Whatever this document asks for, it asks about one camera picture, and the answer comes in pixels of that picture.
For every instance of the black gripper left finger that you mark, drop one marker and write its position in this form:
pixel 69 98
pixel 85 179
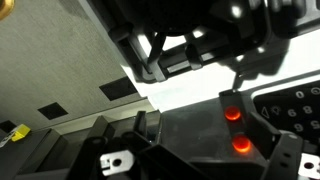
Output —
pixel 132 155

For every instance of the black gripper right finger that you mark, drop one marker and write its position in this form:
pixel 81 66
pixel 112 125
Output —
pixel 289 156

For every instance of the black keypad panel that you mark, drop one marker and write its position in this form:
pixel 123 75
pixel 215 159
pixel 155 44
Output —
pixel 295 109

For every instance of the lower orange panel button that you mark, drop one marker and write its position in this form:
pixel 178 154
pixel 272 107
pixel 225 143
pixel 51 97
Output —
pixel 241 143

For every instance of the orange panel button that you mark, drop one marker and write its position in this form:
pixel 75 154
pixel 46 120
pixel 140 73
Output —
pixel 241 143
pixel 232 113

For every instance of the top orange panel button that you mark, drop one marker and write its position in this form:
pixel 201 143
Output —
pixel 232 113

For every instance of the grey toy stove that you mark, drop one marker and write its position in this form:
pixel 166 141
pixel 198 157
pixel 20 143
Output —
pixel 64 78

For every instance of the yellow tag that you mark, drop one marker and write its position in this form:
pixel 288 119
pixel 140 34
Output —
pixel 20 133

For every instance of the yellow rimmed tray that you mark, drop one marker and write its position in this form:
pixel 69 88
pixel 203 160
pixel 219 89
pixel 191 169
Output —
pixel 6 7

